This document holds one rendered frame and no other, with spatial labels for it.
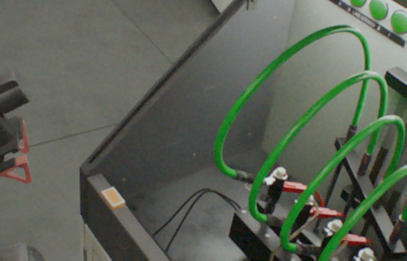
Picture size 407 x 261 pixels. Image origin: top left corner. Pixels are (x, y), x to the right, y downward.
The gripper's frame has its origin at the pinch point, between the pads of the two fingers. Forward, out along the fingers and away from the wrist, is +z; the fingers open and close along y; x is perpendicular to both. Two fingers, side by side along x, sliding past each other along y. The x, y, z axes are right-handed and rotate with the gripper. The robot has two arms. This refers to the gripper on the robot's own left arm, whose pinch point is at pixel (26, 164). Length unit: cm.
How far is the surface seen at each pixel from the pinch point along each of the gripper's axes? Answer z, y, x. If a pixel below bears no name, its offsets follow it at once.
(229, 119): -12, -27, -42
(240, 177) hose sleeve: 2.5, -25.7, -40.2
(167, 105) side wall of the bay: 7.1, 6.3, -32.4
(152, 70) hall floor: 123, 182, -22
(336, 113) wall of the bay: 24, -2, -67
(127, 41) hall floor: 119, 218, -14
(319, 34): -16, -22, -62
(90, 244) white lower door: 29.0, -2.5, -0.6
